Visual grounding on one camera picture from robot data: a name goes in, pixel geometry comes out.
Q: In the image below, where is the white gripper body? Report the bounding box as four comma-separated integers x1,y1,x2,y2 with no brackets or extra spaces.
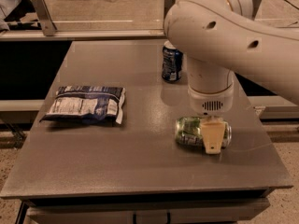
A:
188,84,234,116

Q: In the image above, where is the metal rail beam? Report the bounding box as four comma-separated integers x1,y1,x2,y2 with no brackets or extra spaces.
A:
0,30,165,42

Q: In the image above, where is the blue chip bag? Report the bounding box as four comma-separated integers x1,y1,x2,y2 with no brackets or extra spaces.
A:
42,86,126,124

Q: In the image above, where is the green soda can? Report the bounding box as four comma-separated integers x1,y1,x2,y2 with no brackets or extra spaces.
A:
175,116,232,148

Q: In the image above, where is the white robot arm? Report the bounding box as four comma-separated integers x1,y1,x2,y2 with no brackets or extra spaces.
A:
164,0,299,154

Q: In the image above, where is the blue soda can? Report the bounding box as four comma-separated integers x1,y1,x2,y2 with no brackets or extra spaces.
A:
162,40,183,82

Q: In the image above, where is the left metal bracket post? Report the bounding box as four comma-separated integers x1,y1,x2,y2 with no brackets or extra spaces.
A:
31,0,57,36

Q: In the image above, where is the grey table drawer front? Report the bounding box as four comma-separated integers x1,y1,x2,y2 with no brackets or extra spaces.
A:
27,198,270,224

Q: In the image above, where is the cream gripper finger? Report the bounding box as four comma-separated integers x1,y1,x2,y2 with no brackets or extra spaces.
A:
200,116,225,155

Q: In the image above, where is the middle metal bracket post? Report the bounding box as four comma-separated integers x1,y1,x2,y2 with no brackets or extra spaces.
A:
164,0,176,17

